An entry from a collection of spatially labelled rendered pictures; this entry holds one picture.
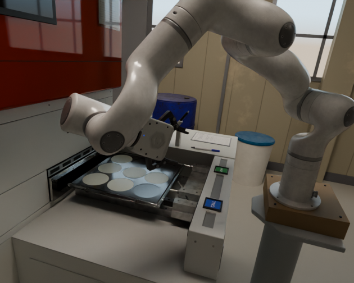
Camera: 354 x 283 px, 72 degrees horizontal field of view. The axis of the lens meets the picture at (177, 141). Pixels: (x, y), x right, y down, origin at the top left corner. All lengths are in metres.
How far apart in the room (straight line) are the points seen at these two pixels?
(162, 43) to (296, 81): 0.42
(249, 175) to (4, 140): 2.56
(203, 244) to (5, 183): 0.58
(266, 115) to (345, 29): 1.22
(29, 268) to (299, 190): 0.96
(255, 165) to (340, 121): 2.09
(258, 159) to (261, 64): 2.19
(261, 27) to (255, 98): 2.79
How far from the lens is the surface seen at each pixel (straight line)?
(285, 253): 1.17
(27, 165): 0.90
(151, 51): 0.55
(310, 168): 1.00
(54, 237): 0.90
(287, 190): 1.04
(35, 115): 0.88
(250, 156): 2.87
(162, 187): 0.96
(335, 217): 1.07
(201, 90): 3.44
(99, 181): 1.01
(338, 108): 0.89
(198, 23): 0.58
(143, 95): 0.49
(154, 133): 0.62
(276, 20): 0.63
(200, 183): 1.06
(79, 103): 0.53
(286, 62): 0.77
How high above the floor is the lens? 1.39
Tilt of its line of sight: 19 degrees down
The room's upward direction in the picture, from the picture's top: 5 degrees clockwise
